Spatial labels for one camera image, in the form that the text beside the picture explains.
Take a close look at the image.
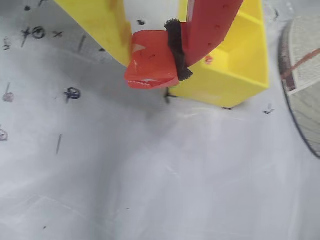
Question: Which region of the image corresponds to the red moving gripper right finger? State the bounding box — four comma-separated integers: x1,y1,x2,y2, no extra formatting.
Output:
164,0,245,82

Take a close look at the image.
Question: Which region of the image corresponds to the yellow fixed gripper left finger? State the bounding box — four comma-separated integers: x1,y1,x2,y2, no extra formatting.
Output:
53,0,133,66

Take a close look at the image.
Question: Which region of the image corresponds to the white plastic table cover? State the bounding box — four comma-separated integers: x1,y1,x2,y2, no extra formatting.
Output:
0,0,320,240

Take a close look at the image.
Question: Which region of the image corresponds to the orange candy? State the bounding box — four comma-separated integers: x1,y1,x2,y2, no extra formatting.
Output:
124,29,180,90

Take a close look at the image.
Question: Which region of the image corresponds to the yellow three-compartment box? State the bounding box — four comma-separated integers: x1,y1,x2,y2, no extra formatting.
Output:
171,0,270,110

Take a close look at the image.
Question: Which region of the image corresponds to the brown rubber band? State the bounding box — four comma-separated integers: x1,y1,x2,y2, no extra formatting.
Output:
281,47,320,76

